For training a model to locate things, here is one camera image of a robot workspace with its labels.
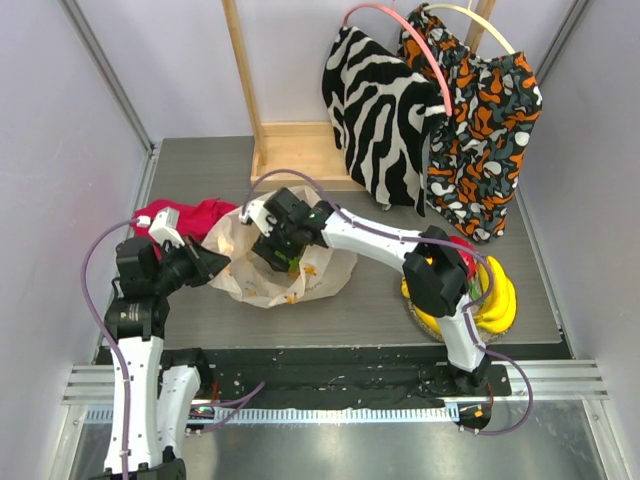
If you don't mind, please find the black white zebra garment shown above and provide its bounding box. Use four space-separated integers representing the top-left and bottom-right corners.
321 27 446 217

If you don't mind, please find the red cloth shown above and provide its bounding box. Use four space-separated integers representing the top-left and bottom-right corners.
134 198 237 242

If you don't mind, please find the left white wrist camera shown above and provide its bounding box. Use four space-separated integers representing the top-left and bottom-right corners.
134 207 185 248

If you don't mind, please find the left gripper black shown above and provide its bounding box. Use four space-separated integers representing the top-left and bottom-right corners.
151 232 230 294

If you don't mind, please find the banana print plastic bag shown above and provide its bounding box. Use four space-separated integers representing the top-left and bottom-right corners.
203 207 358 309

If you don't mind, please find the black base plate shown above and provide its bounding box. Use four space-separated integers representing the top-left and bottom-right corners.
97 344 514 409

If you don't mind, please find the fake yellow bell pepper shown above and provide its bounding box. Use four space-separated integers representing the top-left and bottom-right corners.
401 278 410 299

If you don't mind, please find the fake yellow banana bunch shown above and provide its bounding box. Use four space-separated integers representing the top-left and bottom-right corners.
411 307 441 335

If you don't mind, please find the fake green apple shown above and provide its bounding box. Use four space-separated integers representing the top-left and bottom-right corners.
278 253 302 279

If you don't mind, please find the orange camouflage garment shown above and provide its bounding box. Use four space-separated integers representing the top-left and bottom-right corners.
406 3 542 243

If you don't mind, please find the white cable duct strip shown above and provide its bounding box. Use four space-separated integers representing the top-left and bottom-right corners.
84 403 459 425

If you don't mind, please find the wooden clothes rack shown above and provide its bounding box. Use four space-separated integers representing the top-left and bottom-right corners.
221 0 496 192

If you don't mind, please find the speckled silver plate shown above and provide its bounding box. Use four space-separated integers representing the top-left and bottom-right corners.
407 300 508 344

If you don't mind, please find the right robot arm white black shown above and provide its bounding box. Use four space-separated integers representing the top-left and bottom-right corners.
240 188 491 395

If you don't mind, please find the pink clothes hanger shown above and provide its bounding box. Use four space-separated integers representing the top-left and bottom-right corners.
342 2 453 117

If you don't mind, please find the fake red dragon fruit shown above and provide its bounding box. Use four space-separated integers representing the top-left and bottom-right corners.
449 236 482 301

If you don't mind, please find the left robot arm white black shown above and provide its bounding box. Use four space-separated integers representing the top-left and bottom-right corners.
101 237 230 479

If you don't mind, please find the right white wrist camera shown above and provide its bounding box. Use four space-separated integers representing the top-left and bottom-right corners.
239 200 277 237

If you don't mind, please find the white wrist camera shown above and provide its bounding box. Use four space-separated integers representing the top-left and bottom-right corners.
239 200 277 237
134 207 185 248

